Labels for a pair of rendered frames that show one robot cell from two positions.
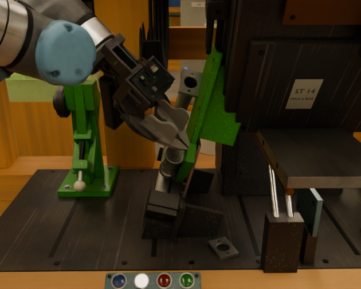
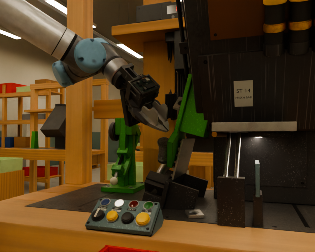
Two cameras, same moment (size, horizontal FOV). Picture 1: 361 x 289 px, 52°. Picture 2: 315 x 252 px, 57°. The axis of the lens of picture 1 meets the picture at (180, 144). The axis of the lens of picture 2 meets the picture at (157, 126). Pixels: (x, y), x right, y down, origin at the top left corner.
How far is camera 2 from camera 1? 0.38 m
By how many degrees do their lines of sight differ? 30
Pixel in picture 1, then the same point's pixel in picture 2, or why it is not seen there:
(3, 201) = not seen: hidden behind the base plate
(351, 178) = (257, 123)
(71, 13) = (108, 55)
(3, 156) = (80, 176)
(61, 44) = (86, 46)
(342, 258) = (291, 227)
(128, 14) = (162, 85)
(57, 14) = not seen: hidden behind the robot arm
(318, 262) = (268, 226)
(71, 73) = (90, 61)
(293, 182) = (215, 127)
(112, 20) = not seen: hidden behind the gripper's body
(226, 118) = (197, 117)
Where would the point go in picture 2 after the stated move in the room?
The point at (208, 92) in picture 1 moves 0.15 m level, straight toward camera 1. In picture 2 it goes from (184, 98) to (164, 91)
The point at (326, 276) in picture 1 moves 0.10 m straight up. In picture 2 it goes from (269, 231) to (268, 184)
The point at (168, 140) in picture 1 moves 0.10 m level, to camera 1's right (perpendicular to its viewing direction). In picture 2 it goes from (154, 123) to (192, 122)
